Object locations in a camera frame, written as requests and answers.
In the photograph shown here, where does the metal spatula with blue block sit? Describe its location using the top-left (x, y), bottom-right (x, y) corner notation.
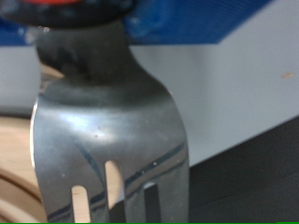
top-left (0, 0), bottom-right (275, 224)

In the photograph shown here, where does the silver toaster oven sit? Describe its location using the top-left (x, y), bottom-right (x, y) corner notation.
top-left (0, 0), bottom-right (299, 167)

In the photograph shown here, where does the round wooden cutting board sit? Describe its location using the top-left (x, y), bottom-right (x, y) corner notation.
top-left (0, 63), bottom-right (125, 224)

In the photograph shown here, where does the brown-crust bread slice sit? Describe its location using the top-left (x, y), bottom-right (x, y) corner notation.
top-left (0, 169), bottom-right (43, 206)
top-left (0, 199), bottom-right (46, 224)

